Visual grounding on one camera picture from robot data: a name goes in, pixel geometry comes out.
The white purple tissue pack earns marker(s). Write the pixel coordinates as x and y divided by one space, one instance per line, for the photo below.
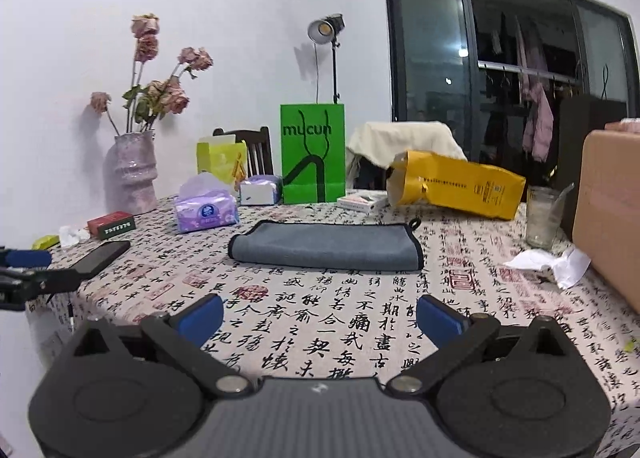
259 190

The yellow paper bag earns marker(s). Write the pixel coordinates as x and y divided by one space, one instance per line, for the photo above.
465 188

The dark wooden chair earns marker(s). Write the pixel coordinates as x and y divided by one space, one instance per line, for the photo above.
256 148

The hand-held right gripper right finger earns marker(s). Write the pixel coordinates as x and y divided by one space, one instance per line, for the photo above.
439 318

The flat white pink box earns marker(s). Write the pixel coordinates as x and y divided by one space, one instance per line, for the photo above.
361 202

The studio lamp on stand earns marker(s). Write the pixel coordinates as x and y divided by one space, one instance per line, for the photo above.
324 29

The hanging pink garment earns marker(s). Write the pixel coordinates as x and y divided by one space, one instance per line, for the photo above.
539 123

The brown cardboard box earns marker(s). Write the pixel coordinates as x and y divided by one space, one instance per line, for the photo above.
607 208

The grey towel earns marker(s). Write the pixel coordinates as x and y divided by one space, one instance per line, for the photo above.
325 245

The red and green box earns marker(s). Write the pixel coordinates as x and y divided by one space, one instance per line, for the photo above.
111 225

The pink ceramic vase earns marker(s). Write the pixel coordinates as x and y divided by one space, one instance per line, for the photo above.
131 173

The clear straw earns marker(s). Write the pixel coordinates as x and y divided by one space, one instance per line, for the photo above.
565 194

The black rectangular panel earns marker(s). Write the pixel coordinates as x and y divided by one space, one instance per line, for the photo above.
580 138

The glass cup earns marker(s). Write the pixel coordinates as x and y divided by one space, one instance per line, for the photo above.
541 220

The crumpled white tissue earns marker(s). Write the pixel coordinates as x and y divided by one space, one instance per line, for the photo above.
74 235

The green paper bag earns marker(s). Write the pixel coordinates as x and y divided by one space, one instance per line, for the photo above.
310 178

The cream cloth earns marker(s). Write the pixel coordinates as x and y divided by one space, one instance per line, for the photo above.
400 138

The small yellow-green packet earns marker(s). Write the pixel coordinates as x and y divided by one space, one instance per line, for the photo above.
46 241

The black smartphone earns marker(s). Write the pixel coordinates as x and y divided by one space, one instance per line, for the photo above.
102 255

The dried pink roses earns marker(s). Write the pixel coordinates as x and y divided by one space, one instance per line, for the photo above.
157 93

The crumpled white paper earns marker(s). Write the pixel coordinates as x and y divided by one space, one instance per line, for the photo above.
562 265

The dark framed glass door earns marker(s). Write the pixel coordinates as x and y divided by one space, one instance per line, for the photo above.
435 48

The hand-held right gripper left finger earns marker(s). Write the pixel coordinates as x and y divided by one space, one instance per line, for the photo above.
200 318

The pink item on cardboard box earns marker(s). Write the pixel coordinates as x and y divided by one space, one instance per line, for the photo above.
625 125

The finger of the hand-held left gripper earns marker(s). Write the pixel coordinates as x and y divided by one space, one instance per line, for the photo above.
45 282
25 258

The yellow-green gift bag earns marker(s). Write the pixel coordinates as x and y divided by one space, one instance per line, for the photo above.
220 158

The metal clothes rail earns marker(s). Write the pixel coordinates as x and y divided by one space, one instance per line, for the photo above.
530 72

